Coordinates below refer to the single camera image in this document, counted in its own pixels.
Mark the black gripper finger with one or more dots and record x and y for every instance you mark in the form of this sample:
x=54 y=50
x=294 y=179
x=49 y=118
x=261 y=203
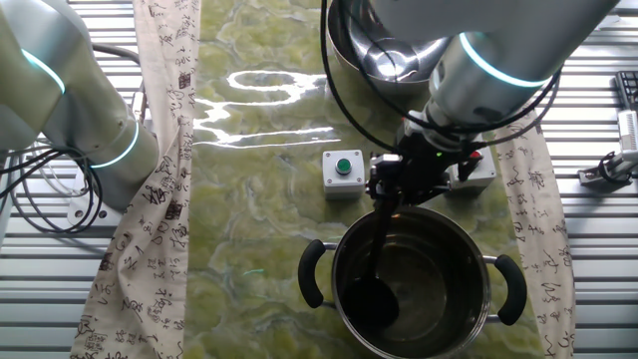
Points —
x=383 y=182
x=423 y=196

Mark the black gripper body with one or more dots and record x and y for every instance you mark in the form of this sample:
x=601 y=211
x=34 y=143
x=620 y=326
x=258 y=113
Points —
x=423 y=167

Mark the black ladle with red tip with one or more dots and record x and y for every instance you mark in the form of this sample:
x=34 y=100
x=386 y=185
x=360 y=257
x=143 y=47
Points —
x=371 y=304

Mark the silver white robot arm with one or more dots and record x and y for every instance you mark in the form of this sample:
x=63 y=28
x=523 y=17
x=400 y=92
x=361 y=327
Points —
x=473 y=90

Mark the stainless steel bowl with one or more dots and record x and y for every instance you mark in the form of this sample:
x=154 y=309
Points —
x=359 y=30

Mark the green push button box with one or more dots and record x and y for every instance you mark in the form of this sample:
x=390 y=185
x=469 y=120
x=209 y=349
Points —
x=344 y=187

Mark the red push button box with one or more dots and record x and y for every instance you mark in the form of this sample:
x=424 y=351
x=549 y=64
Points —
x=481 y=174

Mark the green marble pattern mat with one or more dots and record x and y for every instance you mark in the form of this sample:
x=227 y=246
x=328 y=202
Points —
x=259 y=224

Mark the beige calligraphy cloth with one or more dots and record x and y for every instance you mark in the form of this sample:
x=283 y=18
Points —
x=543 y=279
x=149 y=249

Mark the black keyboard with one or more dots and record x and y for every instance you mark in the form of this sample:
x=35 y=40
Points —
x=629 y=90

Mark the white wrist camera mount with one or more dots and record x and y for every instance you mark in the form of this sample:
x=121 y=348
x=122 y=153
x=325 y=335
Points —
x=384 y=158

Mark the aluminium frame beam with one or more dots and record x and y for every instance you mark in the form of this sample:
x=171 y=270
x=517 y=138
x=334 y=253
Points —
x=629 y=132

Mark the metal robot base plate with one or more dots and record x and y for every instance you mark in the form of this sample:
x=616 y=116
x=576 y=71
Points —
x=90 y=217

